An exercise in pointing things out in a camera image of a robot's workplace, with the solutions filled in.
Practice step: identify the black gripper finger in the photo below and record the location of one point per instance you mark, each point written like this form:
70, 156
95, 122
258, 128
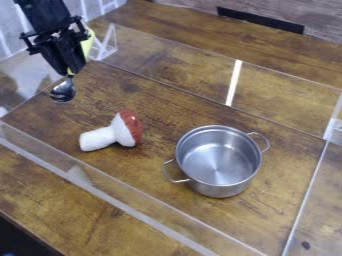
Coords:
72, 55
52, 55

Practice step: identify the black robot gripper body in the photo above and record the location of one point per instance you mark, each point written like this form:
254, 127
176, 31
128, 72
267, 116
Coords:
57, 32

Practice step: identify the green handled metal spoon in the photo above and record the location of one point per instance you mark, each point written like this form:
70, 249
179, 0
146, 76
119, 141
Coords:
64, 91

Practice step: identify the stainless steel pot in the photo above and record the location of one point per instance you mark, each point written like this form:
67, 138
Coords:
219, 159

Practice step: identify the clear acrylic triangle stand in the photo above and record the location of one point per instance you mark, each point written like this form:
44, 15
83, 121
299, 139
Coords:
99, 49

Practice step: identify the plush mushroom toy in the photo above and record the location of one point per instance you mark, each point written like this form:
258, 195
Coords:
124, 131

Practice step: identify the black strip on table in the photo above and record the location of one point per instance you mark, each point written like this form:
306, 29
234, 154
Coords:
261, 20

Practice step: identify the clear acrylic enclosure wall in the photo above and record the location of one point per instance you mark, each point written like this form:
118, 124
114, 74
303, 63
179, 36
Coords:
286, 215

